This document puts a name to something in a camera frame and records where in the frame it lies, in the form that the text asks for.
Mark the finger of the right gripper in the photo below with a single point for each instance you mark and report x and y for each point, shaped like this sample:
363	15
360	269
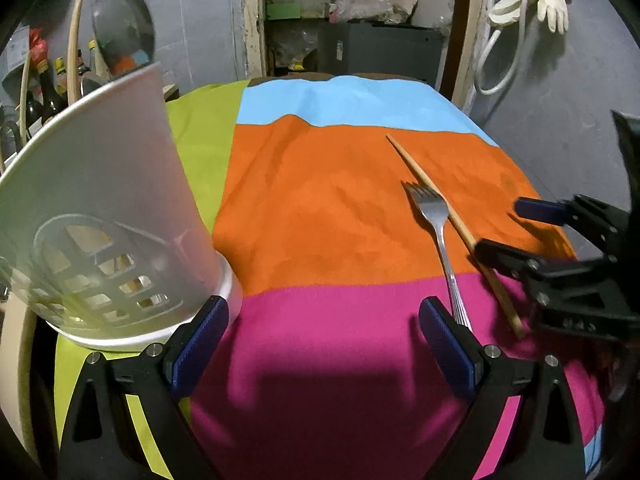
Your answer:
562	282
591	218

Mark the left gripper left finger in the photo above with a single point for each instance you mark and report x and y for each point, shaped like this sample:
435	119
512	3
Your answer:
190	348

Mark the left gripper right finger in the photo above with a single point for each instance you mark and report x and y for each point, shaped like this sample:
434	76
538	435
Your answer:
454	347

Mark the wooden chopstick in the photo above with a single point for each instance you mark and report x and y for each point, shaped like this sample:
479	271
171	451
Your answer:
22	113
469	241

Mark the white utensil caddy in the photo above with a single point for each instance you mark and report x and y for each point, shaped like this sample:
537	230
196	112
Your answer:
100	233

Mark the metal fork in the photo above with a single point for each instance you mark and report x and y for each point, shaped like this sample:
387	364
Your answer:
435	211

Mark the metal spoon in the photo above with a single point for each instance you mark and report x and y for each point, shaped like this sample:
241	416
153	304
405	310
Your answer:
125	34

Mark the colourful striped tablecloth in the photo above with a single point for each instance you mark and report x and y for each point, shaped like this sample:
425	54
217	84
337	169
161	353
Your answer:
325	374

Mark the white rubber gloves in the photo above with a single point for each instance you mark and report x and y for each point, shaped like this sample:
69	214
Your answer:
552	12

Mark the dark grey cabinet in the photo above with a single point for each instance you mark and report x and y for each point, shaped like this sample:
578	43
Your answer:
375	48

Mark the dark soy sauce bottle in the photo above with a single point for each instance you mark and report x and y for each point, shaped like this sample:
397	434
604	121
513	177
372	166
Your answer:
52	101

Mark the clear plastic bag on cabinet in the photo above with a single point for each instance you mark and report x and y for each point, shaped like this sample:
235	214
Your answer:
361	10

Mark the red plastic bag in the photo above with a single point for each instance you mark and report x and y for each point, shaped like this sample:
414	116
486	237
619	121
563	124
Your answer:
38	47

